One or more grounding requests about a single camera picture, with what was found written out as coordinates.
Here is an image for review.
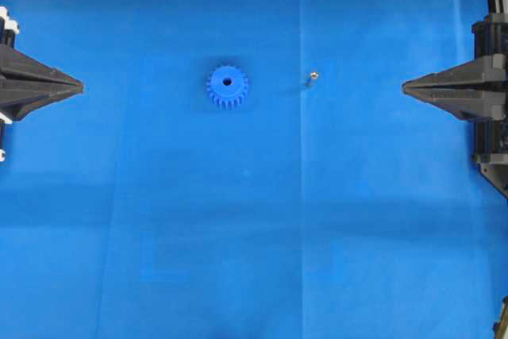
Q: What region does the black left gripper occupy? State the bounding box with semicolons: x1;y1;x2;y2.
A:
0;6;85;163

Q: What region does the small blue plastic gear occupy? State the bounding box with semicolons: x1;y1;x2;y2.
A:
206;65;249;110

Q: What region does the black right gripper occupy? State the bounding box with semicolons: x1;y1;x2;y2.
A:
401;13;508;197

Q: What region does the small silver metal shaft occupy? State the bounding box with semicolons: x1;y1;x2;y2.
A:
304;71;320;89

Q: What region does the blue table mat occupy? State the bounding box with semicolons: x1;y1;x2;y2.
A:
1;0;507;338

